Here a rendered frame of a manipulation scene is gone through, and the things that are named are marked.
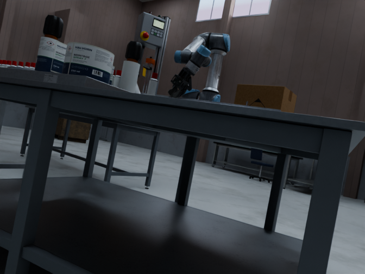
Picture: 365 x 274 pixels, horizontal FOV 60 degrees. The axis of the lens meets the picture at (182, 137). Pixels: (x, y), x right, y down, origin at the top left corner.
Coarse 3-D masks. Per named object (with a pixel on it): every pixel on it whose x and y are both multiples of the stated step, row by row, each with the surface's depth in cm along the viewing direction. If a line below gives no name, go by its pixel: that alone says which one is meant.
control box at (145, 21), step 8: (144, 16) 201; (152, 16) 203; (144, 24) 201; (152, 24) 203; (136, 32) 206; (136, 40) 203; (144, 40) 202; (152, 40) 204; (160, 40) 207; (152, 48) 214
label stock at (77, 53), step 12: (72, 48) 128; (84, 48) 127; (96, 48) 128; (72, 60) 127; (84, 60) 127; (96, 60) 128; (108, 60) 132; (72, 72) 127; (84, 72) 127; (96, 72) 129; (108, 72) 134
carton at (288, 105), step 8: (240, 88) 193; (248, 88) 190; (256, 88) 187; (264, 88) 184; (272, 88) 181; (280, 88) 178; (240, 96) 193; (248, 96) 189; (256, 96) 186; (264, 96) 184; (272, 96) 181; (280, 96) 178; (288, 96) 184; (296, 96) 195; (240, 104) 192; (248, 104) 189; (256, 104) 186; (264, 104) 183; (272, 104) 180; (280, 104) 177; (288, 104) 186; (288, 112) 188
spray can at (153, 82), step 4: (152, 76) 192; (156, 76) 192; (152, 80) 190; (156, 80) 191; (152, 84) 190; (156, 84) 192; (148, 88) 191; (152, 88) 191; (148, 92) 191; (152, 92) 191
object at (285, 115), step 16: (0, 80) 124; (16, 80) 120; (32, 80) 116; (112, 96) 99; (128, 96) 96; (144, 96) 93; (160, 96) 91; (224, 112) 82; (240, 112) 80; (256, 112) 78; (272, 112) 76; (336, 128) 72; (352, 128) 68; (352, 144) 106
